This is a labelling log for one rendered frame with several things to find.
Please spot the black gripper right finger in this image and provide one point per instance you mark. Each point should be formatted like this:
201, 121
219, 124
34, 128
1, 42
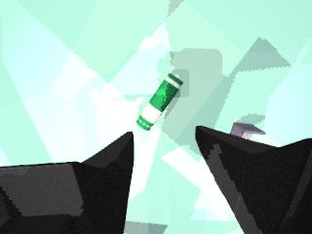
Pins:
263, 184

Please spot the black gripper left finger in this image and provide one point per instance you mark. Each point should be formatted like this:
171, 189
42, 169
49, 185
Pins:
95, 192

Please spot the green cylindrical battery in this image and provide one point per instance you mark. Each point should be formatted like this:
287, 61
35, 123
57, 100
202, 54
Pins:
160, 100

